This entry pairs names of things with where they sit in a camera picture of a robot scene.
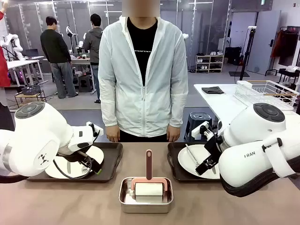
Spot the black step stool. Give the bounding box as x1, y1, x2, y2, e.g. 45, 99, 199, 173
78, 74, 94, 93

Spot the black suitcase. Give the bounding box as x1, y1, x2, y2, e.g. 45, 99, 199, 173
225, 46, 242, 66

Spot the dark brown serving tray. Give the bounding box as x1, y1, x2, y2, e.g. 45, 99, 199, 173
166, 142, 225, 183
27, 142, 124, 183

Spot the white shoe rack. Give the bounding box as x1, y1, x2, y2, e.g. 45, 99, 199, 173
195, 54, 225, 73

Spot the rust red hanging garment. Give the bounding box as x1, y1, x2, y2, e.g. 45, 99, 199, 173
271, 30, 284, 58

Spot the mannequin in red dress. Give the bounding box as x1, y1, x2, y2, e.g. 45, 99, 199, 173
0, 3, 12, 88

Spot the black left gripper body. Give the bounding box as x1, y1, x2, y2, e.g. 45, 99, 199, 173
77, 150, 97, 170

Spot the black camera tripod stand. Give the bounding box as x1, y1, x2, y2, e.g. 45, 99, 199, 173
239, 25, 257, 82

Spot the man in dark green sweater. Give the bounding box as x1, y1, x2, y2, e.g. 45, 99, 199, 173
39, 15, 79, 99

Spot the white table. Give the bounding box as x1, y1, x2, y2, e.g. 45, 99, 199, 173
194, 83, 300, 134

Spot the person's right hand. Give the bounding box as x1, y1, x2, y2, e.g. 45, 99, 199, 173
105, 126, 120, 143

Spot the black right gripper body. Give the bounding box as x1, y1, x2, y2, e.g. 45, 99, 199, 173
203, 136, 224, 163

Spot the dark blue plastic stool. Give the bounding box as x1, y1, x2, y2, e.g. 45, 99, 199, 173
184, 112, 213, 143

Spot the white desk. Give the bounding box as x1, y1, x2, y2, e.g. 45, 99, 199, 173
6, 56, 45, 86

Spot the white round plate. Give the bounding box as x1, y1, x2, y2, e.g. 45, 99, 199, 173
177, 144, 222, 180
44, 145, 105, 180

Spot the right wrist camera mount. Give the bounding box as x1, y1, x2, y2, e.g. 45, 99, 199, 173
191, 120, 218, 141

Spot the right arm black cable sleeve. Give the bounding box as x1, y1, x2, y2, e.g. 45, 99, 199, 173
219, 153, 300, 198

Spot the thin black camera cable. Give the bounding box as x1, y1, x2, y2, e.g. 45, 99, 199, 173
53, 150, 94, 180

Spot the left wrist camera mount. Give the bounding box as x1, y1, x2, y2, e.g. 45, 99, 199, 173
85, 121, 104, 141

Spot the person's right forearm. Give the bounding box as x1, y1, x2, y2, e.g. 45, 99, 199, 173
98, 89, 119, 128

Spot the pink lint roller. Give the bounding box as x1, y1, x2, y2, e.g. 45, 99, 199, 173
130, 149, 171, 203

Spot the person in white jacket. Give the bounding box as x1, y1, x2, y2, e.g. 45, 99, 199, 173
97, 0, 189, 143

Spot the white wire dish rack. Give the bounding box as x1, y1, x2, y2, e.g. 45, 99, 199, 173
234, 80, 300, 111

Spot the cluttered work table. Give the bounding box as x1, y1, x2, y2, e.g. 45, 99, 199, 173
70, 53, 92, 67

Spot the rectangular steel container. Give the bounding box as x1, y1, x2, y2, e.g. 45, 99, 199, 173
118, 177, 174, 214

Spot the person's left hand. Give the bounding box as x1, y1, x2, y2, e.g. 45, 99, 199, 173
166, 126, 181, 143

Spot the person's left forearm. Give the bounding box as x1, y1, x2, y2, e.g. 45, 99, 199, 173
168, 89, 189, 128

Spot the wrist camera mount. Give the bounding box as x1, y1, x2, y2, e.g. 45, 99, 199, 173
191, 120, 218, 141
85, 121, 104, 141

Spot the small wooden stand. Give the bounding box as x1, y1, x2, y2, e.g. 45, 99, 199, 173
14, 90, 47, 108

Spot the man in grey hoodie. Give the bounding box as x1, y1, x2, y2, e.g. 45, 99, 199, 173
82, 13, 104, 104

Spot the dark grey folded cloth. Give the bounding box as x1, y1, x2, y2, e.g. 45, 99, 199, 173
201, 86, 225, 95

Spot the black side table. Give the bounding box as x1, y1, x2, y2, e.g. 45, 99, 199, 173
265, 67, 300, 83

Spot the white plastic cutlery holder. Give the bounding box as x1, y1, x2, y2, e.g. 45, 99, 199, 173
236, 80, 253, 96

